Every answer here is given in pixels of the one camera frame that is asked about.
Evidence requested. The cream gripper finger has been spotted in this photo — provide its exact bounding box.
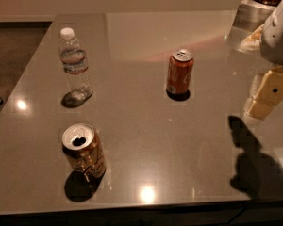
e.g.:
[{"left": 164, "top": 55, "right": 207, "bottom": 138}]
[{"left": 246, "top": 65, "right": 283, "bottom": 120}]

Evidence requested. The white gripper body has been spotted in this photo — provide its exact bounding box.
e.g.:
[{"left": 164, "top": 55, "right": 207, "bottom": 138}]
[{"left": 260, "top": 0, "right": 283, "bottom": 65}]

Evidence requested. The orange soda can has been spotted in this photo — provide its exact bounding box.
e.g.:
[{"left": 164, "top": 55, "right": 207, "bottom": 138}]
[{"left": 62, "top": 123, "right": 107, "bottom": 182}]

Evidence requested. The red coke can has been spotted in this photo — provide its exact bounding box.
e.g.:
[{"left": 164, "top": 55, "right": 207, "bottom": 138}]
[{"left": 166, "top": 49, "right": 194, "bottom": 95}]

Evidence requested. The metal dispenser base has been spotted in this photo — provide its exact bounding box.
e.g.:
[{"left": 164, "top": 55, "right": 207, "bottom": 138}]
[{"left": 233, "top": 0, "right": 275, "bottom": 32}]

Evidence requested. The clear plastic water bottle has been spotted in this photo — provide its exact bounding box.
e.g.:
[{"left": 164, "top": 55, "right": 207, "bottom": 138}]
[{"left": 58, "top": 27, "right": 92, "bottom": 104}]

